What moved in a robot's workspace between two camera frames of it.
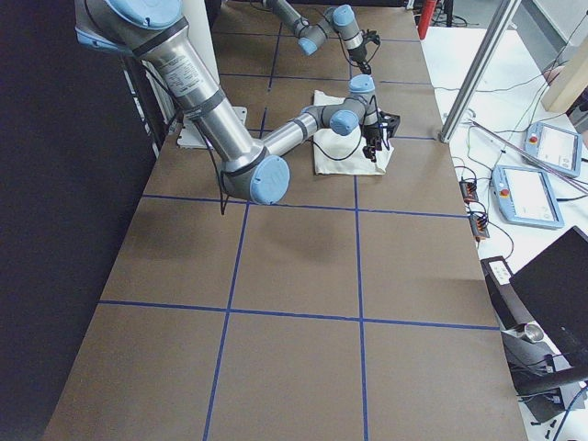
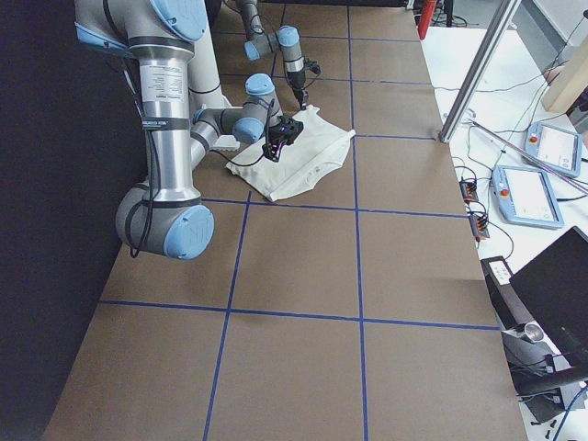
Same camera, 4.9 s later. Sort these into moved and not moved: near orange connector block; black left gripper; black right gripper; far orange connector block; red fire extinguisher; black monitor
Moved: black right gripper; black left gripper
Not moved: far orange connector block; near orange connector block; red fire extinguisher; black monitor
